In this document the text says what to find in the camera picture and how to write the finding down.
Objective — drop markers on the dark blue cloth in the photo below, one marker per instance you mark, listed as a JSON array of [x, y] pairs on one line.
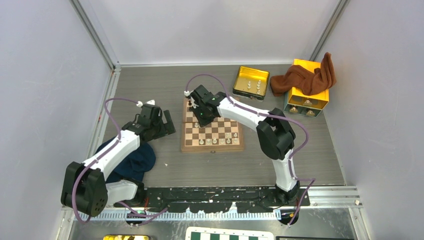
[[135, 165]]

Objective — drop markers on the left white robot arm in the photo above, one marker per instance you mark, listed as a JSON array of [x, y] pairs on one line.
[[85, 188]]

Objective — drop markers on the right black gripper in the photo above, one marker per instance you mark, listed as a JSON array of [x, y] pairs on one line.
[[202, 123]]

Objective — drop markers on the yellow drawer box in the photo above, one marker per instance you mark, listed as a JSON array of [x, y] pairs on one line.
[[296, 102]]

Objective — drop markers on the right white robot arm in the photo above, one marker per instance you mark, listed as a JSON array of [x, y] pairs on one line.
[[275, 135]]

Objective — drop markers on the green checkered calibration board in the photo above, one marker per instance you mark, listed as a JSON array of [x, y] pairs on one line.
[[207, 233]]

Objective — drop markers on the brown cloth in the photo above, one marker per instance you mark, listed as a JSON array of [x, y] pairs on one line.
[[310, 83]]

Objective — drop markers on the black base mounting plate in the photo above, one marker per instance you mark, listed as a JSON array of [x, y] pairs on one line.
[[247, 199]]

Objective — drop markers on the wooden chess board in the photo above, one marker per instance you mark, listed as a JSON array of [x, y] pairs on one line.
[[217, 129]]

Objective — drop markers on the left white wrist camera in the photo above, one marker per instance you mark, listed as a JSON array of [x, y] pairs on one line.
[[139, 104]]

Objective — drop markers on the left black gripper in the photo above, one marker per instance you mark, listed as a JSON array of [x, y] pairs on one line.
[[166, 128]]

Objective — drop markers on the gold metal tin tray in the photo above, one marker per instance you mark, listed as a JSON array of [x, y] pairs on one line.
[[251, 83]]

